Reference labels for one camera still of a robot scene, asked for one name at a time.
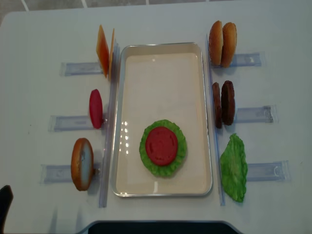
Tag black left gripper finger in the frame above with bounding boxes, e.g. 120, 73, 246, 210
0, 185, 14, 234

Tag brown meat patty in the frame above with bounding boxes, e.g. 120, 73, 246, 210
212, 82, 222, 129

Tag dark robot base panel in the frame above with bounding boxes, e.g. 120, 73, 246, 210
88, 221, 238, 234

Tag clear pusher track for tomato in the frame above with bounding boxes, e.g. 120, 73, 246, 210
48, 116, 95, 132

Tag standing red tomato slice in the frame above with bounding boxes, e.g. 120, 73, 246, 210
89, 89, 103, 129

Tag clear pusher track for cheese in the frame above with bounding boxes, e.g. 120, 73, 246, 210
59, 62, 103, 77

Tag green lettuce leaf on tray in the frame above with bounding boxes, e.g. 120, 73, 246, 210
139, 119, 187, 177

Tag red tomato slice on tray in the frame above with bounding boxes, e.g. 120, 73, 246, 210
145, 126, 178, 166

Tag right orange cheese slice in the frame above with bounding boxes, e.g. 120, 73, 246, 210
108, 28, 115, 81

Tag standing green lettuce leaf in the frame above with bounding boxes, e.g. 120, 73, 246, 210
220, 133, 248, 203

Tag right dark meat patty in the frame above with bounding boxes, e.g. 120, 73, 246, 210
221, 80, 235, 125

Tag clear pusher track for patties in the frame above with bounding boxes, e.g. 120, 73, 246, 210
234, 105, 278, 123

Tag clear pusher track for lettuce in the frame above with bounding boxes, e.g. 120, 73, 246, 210
247, 160, 291, 182

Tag clear pusher track left bun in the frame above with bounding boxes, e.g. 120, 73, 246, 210
39, 163, 101, 184

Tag bun half on left rack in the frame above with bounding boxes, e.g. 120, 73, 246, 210
71, 138, 94, 191

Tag white rectangular metal tray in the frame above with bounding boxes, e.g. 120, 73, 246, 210
110, 42, 213, 197

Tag sesame bun top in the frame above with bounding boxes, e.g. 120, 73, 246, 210
209, 20, 223, 65

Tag tan bun bottom half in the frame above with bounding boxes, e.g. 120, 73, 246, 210
221, 22, 237, 67

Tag clear pusher track right buns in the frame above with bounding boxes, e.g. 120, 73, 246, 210
211, 51, 266, 69

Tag left clear plastic rack rail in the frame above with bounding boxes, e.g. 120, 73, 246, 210
99, 39, 120, 208

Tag clear plastic rack rail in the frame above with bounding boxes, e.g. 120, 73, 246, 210
99, 39, 120, 208
205, 34, 225, 206

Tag right clear plastic rack rail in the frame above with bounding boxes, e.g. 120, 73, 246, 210
205, 34, 225, 206

